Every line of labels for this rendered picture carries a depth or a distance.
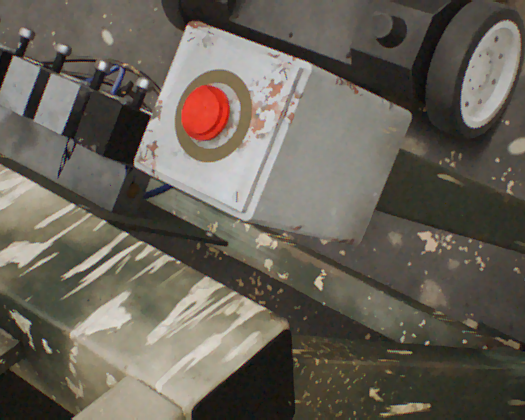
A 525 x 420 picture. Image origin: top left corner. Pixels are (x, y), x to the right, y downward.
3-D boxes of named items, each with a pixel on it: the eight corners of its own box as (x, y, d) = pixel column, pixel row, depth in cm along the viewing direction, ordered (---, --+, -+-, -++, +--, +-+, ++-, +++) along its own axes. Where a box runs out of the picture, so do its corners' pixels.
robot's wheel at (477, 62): (512, 12, 167) (456, -16, 150) (542, 21, 164) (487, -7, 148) (466, 136, 170) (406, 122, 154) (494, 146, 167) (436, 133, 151)
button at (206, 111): (248, 100, 78) (232, 93, 76) (228, 152, 78) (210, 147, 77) (208, 83, 80) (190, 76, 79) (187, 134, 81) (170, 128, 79)
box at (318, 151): (420, 115, 90) (309, 61, 75) (364, 250, 91) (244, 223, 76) (307, 73, 97) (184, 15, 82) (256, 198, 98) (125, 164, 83)
